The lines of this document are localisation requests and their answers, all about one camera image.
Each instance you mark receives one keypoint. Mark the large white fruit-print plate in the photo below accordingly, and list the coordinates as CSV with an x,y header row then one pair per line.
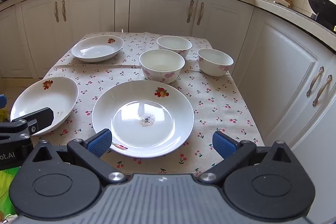
x,y
157,108

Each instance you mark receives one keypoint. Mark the cherry print tablecloth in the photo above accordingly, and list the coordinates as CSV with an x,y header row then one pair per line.
x,y
118,77

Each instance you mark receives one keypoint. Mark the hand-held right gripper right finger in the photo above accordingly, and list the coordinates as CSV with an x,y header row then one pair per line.
x,y
223,145

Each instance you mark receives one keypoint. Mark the green plastic bag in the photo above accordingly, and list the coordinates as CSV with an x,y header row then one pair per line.
x,y
6,187

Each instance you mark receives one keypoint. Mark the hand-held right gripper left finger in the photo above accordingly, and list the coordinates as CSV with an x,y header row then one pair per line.
x,y
101,141

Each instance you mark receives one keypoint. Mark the black wok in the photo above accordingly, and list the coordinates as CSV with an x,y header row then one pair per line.
x,y
321,6

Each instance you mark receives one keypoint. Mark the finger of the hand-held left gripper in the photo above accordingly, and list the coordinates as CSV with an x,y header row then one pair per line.
x,y
42,117
2,101

